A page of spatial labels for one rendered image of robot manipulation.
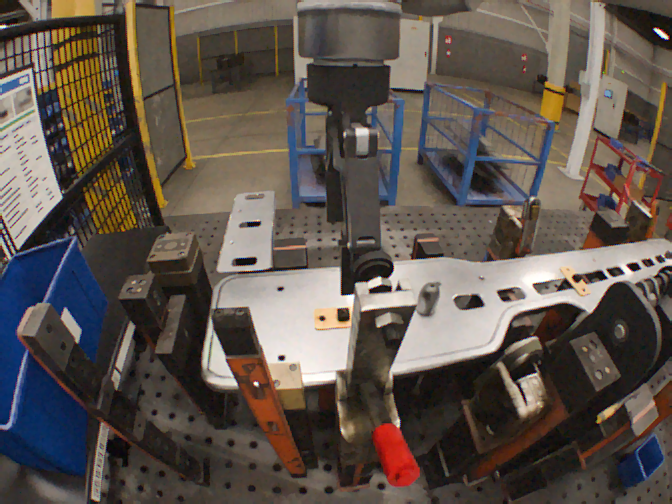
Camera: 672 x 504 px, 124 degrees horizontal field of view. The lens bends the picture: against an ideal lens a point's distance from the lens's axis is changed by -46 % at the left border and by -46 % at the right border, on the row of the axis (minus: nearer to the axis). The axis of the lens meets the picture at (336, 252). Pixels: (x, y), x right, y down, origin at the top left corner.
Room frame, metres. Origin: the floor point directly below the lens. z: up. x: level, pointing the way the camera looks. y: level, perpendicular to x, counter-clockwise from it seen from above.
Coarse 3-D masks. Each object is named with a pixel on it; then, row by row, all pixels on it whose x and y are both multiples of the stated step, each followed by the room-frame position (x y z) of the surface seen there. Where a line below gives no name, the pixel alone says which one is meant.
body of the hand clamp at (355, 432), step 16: (336, 400) 0.15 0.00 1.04; (352, 400) 0.15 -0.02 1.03; (384, 400) 0.14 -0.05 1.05; (336, 416) 0.15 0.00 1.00; (352, 416) 0.13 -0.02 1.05; (336, 432) 0.15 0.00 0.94; (352, 432) 0.11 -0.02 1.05; (368, 432) 0.11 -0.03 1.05; (352, 448) 0.10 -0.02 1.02; (368, 448) 0.10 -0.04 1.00; (336, 464) 0.16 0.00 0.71; (352, 464) 0.10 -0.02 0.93; (368, 464) 0.11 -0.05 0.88; (352, 480) 0.11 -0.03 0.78; (368, 480) 0.11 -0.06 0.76
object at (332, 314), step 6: (342, 306) 0.32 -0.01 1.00; (348, 306) 0.32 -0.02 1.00; (318, 312) 0.31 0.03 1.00; (324, 312) 0.31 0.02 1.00; (330, 312) 0.31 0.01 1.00; (336, 312) 0.31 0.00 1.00; (348, 312) 0.30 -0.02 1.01; (318, 318) 0.30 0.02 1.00; (330, 318) 0.30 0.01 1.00; (336, 318) 0.30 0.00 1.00; (342, 318) 0.29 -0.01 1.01; (348, 318) 0.29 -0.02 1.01; (318, 324) 0.29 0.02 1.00; (324, 324) 0.29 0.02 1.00; (330, 324) 0.29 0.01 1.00; (336, 324) 0.29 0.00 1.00; (342, 324) 0.29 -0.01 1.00; (348, 324) 0.29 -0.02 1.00
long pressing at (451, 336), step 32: (544, 256) 0.44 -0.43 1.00; (576, 256) 0.44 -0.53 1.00; (608, 256) 0.43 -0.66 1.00; (640, 256) 0.43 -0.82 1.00; (224, 288) 0.36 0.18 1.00; (256, 288) 0.36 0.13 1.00; (288, 288) 0.36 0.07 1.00; (320, 288) 0.36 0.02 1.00; (416, 288) 0.36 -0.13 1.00; (448, 288) 0.36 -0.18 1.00; (480, 288) 0.35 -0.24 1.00; (512, 288) 0.35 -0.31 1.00; (256, 320) 0.29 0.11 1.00; (288, 320) 0.29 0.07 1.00; (416, 320) 0.29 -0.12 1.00; (448, 320) 0.29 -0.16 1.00; (480, 320) 0.29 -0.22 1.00; (288, 352) 0.24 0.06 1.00; (320, 352) 0.24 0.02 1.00; (416, 352) 0.24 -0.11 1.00; (448, 352) 0.23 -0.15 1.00; (480, 352) 0.23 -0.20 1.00; (224, 384) 0.18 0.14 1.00; (256, 384) 0.19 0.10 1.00; (320, 384) 0.19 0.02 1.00
